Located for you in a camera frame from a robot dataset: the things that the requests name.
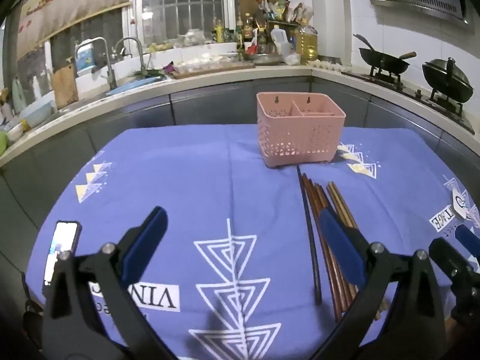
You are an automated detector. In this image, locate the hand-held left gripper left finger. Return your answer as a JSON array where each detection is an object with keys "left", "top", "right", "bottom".
[{"left": 41, "top": 206, "right": 169, "bottom": 360}]

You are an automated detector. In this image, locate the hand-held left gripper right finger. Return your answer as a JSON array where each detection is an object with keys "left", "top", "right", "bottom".
[{"left": 318, "top": 207, "right": 447, "bottom": 360}]

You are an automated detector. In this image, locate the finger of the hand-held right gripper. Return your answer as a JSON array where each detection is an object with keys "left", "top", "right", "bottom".
[
  {"left": 428, "top": 237, "right": 480, "bottom": 325},
  {"left": 455, "top": 225, "right": 480, "bottom": 261}
]

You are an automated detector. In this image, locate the black chopstick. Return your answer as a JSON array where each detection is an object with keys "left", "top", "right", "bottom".
[{"left": 296, "top": 164, "right": 323, "bottom": 305}]

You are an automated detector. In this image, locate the bundle of brown chopsticks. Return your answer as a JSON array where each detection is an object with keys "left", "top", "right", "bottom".
[{"left": 301, "top": 173, "right": 387, "bottom": 323}]

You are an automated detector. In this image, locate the pink perforated utensil basket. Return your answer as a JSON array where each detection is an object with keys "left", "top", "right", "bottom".
[{"left": 256, "top": 92, "right": 346, "bottom": 168}]

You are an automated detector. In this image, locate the blue printed tablecloth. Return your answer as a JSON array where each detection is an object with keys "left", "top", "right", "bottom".
[{"left": 24, "top": 124, "right": 480, "bottom": 360}]

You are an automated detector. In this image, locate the black smartphone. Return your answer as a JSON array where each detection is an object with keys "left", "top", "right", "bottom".
[{"left": 43, "top": 220, "right": 82, "bottom": 286}]

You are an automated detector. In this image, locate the kitchen counter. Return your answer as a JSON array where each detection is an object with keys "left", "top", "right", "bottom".
[{"left": 0, "top": 62, "right": 480, "bottom": 166}]

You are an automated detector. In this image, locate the blue basin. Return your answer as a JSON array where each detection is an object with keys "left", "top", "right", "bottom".
[{"left": 106, "top": 77, "right": 167, "bottom": 96}]

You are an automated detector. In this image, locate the gas stove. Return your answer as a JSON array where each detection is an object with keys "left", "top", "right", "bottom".
[{"left": 350, "top": 65, "right": 477, "bottom": 134}]

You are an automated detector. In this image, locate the black wok with lid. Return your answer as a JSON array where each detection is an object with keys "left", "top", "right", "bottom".
[{"left": 422, "top": 57, "right": 475, "bottom": 104}]

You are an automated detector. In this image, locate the upright wooden cutting board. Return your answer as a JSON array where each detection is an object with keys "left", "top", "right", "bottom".
[{"left": 52, "top": 64, "right": 79, "bottom": 110}]

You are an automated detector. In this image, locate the tall steel faucet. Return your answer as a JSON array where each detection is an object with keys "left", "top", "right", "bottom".
[{"left": 74, "top": 37, "right": 116, "bottom": 90}]

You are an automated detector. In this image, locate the egg carton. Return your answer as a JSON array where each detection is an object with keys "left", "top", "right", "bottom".
[{"left": 307, "top": 58, "right": 352, "bottom": 73}]

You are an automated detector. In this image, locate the long wooden board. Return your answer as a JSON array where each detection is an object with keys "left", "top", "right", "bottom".
[{"left": 170, "top": 61, "right": 256, "bottom": 80}]

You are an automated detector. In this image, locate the white container blue label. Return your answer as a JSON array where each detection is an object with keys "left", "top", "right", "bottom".
[{"left": 75, "top": 41, "right": 94, "bottom": 73}]

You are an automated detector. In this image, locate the yellow cooking oil bottle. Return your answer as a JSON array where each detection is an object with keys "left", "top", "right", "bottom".
[{"left": 295, "top": 25, "right": 319, "bottom": 61}]

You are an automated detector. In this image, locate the curved steel faucet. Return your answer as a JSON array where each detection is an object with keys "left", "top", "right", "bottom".
[{"left": 112, "top": 37, "right": 145, "bottom": 64}]

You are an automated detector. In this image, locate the black ladle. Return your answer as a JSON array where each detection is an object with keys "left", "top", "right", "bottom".
[{"left": 352, "top": 33, "right": 376, "bottom": 51}]

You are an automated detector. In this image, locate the white plastic jug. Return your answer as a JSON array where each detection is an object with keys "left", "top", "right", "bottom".
[{"left": 270, "top": 25, "right": 292, "bottom": 56}]

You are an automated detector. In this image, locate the row of condiment bottles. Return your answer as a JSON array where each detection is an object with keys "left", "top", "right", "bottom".
[{"left": 214, "top": 11, "right": 272, "bottom": 54}]

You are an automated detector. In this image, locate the barred window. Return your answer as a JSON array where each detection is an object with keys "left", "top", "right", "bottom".
[{"left": 142, "top": 0, "right": 229, "bottom": 44}]

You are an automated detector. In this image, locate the black wok with handle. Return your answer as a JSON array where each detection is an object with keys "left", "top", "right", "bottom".
[{"left": 358, "top": 47, "right": 418, "bottom": 76}]

